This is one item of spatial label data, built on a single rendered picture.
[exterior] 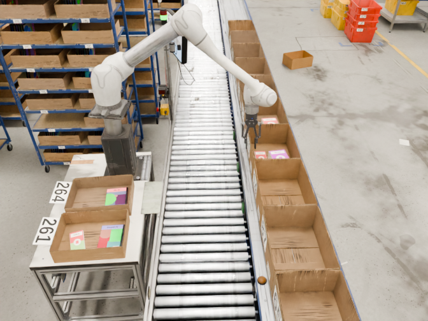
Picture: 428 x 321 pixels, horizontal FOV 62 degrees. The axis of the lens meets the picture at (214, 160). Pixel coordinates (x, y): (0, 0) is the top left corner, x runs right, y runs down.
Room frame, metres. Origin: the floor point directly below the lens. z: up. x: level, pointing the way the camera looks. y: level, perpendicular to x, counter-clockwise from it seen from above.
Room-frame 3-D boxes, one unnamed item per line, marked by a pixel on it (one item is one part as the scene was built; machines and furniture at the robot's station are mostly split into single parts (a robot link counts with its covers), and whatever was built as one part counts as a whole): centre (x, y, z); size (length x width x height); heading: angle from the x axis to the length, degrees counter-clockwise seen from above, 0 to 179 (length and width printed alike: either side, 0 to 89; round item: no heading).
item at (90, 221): (1.34, 0.69, 0.80); 0.38 x 0.28 x 0.10; 95
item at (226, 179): (1.89, 0.07, 0.72); 0.52 x 0.05 x 0.05; 91
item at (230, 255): (1.24, 0.06, 0.72); 0.52 x 0.05 x 0.05; 91
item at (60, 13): (3.02, 1.02, 1.59); 0.40 x 0.30 x 0.10; 92
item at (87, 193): (1.65, 0.71, 0.80); 0.38 x 0.28 x 0.10; 96
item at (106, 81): (1.99, 0.65, 1.42); 0.18 x 0.16 x 0.22; 1
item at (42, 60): (3.02, 1.49, 1.19); 0.40 x 0.30 x 0.10; 91
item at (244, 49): (3.49, -0.34, 0.96); 0.39 x 0.29 x 0.17; 1
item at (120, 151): (1.98, 0.65, 0.91); 0.26 x 0.26 x 0.33; 4
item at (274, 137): (1.92, -0.38, 0.96); 0.39 x 0.29 x 0.17; 1
